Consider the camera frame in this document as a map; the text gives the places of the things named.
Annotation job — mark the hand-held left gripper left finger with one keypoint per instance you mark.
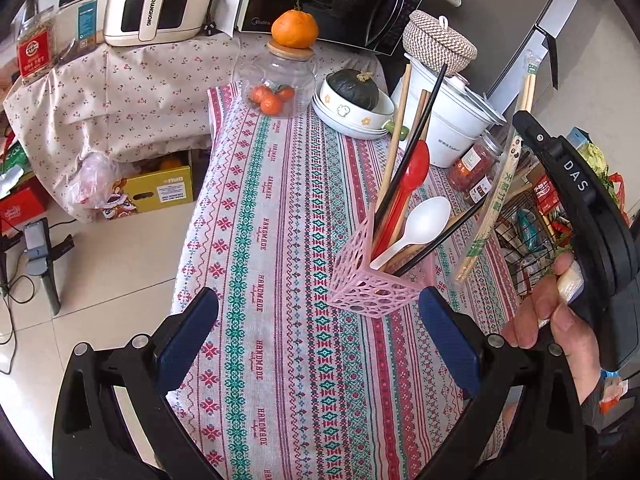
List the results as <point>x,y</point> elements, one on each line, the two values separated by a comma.
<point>185,330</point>

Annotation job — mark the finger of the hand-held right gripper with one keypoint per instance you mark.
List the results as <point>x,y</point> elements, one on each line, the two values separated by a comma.
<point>535,132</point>

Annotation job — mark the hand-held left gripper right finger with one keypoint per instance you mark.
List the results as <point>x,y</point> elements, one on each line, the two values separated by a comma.
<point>450,340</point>

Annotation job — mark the pink perforated utensil basket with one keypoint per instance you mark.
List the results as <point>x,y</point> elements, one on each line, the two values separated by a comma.
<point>380,290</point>

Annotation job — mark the plastic-wrapped disposable chopsticks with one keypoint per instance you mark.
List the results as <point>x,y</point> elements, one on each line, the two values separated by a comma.
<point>491,210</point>

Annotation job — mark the wooden chopstick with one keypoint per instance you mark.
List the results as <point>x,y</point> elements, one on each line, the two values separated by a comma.
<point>422,102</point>
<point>430,243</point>
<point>402,110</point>

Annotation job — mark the black chopstick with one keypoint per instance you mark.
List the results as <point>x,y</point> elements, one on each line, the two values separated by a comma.
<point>450,232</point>
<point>437,85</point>

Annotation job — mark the white plastic spoon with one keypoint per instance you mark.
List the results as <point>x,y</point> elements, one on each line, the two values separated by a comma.
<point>427,215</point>

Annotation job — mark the red plastic spoon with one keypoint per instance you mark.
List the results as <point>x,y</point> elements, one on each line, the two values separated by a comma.
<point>412,170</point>

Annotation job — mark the person's right hand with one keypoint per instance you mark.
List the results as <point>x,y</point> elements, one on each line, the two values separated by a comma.
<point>535,320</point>

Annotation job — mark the red snack packet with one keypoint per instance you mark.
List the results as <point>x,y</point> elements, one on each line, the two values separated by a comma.
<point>550,195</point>

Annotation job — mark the pale green leafy vegetable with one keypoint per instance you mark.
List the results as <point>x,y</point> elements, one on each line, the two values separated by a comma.
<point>597,165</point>

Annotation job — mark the jar of red goji berries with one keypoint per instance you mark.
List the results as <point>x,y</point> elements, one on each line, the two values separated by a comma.
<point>470,170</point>

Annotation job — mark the teal snack packet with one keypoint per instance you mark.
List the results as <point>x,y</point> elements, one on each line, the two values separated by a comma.
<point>527,225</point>

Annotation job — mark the white rice cooker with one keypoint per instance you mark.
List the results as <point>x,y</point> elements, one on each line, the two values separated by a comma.
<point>450,130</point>

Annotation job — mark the grey refrigerator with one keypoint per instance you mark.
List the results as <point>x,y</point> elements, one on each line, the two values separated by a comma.
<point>500,10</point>

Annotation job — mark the woven lidded basket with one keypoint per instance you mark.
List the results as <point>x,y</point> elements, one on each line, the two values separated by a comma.
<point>440,40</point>

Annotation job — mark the red green patterned tablecloth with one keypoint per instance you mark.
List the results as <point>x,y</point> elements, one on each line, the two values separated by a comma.
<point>300,260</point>

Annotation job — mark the yellow cardboard box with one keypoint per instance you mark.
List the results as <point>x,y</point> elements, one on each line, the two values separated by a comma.
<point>165,187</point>

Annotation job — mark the phone on grey stand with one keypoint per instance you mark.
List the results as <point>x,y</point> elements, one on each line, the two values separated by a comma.
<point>37,240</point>

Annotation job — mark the clear plastic bag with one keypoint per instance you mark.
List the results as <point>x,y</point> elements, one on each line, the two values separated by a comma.
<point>97,175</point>

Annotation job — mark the white flower-print dish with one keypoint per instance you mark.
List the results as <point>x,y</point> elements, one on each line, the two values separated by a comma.
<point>350,112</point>

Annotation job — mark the dark green pumpkin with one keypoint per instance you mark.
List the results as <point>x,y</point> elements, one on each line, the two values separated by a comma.
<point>352,87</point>

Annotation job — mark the red cardboard box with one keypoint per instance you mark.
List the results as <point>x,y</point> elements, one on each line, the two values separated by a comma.
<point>20,207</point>

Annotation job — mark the small orange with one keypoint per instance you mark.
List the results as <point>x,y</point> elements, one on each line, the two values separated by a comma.
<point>286,93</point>
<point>260,95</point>
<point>272,106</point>

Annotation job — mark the black microwave oven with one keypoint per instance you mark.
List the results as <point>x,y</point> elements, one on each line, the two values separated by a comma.
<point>325,0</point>

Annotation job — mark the large orange with stem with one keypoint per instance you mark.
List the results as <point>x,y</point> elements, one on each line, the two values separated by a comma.
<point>295,27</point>

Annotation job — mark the glass jar with wooden lid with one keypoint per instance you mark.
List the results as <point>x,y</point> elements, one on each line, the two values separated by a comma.
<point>280,67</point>

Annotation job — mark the black power plug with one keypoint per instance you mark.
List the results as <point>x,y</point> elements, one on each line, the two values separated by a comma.
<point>208,28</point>

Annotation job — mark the clear container with red label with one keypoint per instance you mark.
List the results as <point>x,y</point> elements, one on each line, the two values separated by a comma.
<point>35,50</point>

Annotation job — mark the clear container with blue label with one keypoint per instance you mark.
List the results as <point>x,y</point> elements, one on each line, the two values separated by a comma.
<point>82,20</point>

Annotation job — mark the white air fryer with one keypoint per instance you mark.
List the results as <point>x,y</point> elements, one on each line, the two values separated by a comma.
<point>155,0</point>

